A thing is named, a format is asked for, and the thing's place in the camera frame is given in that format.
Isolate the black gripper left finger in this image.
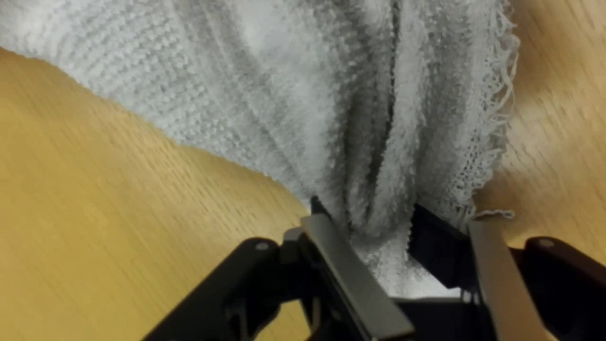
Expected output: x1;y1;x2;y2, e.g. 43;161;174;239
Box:
144;197;415;341

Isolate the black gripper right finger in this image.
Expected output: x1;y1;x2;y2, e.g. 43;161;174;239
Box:
407;206;606;341

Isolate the white towel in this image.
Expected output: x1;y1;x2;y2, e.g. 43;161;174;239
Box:
0;0;519;297

